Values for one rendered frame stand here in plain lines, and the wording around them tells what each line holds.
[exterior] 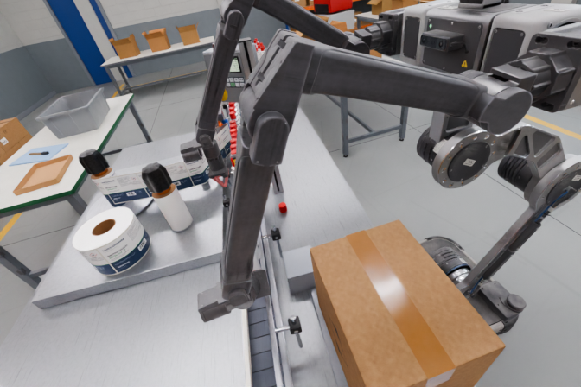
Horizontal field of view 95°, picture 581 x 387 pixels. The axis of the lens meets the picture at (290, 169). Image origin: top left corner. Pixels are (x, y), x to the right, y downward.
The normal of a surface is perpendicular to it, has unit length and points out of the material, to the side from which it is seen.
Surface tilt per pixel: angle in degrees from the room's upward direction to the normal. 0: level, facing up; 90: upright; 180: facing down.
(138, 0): 90
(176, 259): 0
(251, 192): 93
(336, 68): 94
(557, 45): 90
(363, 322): 0
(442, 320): 0
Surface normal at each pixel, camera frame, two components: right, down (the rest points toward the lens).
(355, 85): 0.27, 0.64
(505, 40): -0.95, 0.28
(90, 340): -0.15, -0.80
